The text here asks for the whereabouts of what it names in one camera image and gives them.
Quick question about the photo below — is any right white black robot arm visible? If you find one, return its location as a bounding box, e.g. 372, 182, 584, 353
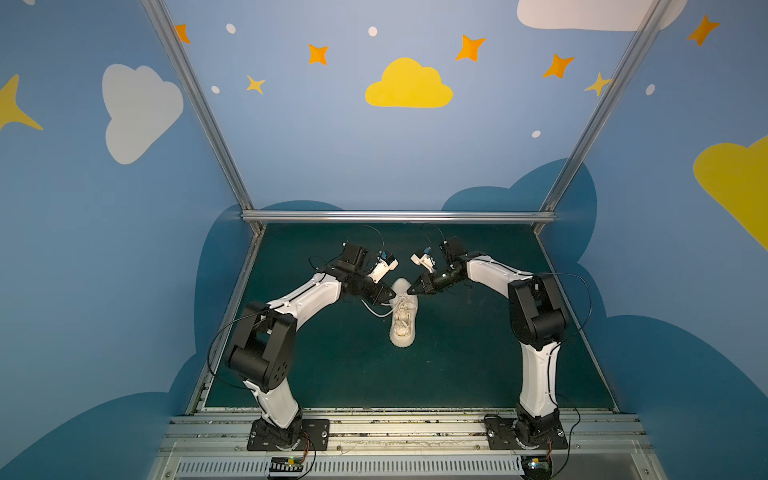
408, 237, 569, 449

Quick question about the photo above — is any small circuit board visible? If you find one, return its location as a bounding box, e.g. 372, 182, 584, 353
266, 456, 305, 479
521, 456, 553, 480

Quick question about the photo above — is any rear aluminium crossbar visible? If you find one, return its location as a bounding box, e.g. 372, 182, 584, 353
241, 210, 556, 224

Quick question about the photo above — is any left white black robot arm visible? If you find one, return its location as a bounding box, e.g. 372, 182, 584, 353
221, 242, 398, 450

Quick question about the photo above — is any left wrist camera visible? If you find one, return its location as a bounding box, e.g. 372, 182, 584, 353
367, 250, 399, 283

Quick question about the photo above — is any aluminium rail base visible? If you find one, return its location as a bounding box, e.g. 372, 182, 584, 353
148, 408, 666, 479

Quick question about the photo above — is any left small circuit board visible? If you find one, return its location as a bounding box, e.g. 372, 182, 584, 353
266, 456, 305, 479

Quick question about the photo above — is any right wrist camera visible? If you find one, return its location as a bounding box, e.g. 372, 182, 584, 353
410, 247, 436, 273

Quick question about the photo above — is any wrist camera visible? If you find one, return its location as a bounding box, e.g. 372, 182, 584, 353
410, 247, 436, 273
367, 250, 399, 283

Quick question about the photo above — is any right aluminium frame post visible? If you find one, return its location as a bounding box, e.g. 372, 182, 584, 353
533, 0, 673, 236

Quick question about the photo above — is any white shoelace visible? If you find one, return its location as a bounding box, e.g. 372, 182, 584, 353
360, 299, 394, 319

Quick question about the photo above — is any aluminium frame post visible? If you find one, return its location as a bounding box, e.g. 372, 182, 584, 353
141, 0, 253, 213
533, 0, 673, 236

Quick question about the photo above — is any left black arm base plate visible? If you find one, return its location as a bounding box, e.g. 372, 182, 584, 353
246, 417, 330, 451

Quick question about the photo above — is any right small circuit board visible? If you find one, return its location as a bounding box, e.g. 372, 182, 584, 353
521, 456, 553, 480

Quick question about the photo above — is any white sneaker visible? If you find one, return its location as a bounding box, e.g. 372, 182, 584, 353
389, 278, 418, 348

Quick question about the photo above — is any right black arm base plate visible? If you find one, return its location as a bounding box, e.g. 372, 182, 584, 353
483, 414, 569, 450

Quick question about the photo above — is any left aluminium frame post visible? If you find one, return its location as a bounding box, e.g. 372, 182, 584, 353
141, 0, 253, 213

